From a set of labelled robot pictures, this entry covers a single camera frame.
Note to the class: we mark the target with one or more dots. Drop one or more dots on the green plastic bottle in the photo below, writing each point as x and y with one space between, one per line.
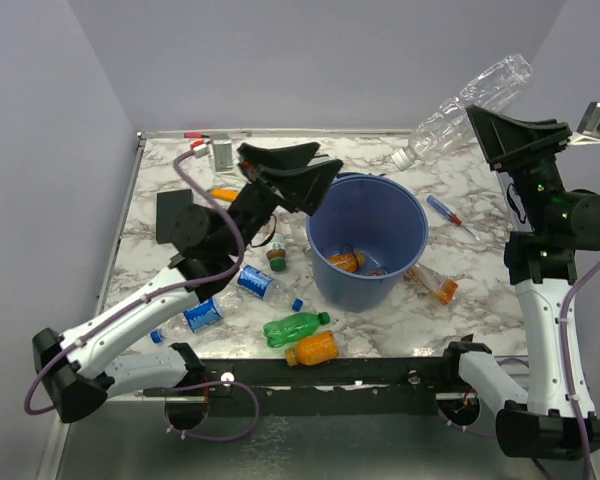
294 328

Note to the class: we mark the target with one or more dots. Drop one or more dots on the black base bar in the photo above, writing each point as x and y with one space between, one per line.
411 385

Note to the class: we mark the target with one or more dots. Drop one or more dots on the orange juice bottle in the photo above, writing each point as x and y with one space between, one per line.
313 350

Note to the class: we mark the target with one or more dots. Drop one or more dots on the orange utility knife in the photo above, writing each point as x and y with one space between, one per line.
225 195

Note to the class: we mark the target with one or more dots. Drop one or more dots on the loose blue bottle cap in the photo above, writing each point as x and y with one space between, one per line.
297 304

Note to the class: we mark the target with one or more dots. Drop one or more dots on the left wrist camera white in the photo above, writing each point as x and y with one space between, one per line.
219 153

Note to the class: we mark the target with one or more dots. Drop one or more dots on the red marker on rail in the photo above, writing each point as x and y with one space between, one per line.
195 135

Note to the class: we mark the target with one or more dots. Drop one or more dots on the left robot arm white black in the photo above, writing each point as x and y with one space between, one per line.
81 368

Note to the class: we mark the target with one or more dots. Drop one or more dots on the crushed pepsi bottle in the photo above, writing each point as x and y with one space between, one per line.
197 318
264 287

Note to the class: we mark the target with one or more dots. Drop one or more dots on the red cap clear bottle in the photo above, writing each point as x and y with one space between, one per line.
377 272

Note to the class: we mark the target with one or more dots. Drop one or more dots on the brown coffee bottle green cap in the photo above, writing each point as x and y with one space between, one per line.
276 253

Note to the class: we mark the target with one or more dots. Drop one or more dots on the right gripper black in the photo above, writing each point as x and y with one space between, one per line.
506 141

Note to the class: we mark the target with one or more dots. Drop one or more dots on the crushed pepsi bottle upper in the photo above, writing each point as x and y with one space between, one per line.
264 287

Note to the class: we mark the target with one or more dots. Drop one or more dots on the crushed pepsi bottle lower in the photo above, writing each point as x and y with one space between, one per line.
197 318

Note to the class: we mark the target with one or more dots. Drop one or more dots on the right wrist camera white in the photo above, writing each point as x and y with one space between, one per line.
588 130

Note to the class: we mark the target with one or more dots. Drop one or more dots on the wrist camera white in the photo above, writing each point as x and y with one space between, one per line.
588 130
219 153

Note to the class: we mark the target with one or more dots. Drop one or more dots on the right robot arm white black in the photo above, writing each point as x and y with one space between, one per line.
553 416

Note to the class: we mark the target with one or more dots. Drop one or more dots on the blue red screwdriver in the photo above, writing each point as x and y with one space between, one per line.
449 215

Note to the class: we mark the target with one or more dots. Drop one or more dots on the black flat box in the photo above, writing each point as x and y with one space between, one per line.
169 204

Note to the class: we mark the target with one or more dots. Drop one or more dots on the large clear water bottle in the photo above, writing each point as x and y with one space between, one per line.
448 128

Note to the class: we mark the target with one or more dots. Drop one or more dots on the blue plastic bin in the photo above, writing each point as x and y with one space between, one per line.
372 215

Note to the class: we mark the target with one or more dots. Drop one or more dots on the orange label crushed bottle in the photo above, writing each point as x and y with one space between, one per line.
441 287

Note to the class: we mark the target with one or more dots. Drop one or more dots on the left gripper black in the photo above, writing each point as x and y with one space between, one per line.
303 188

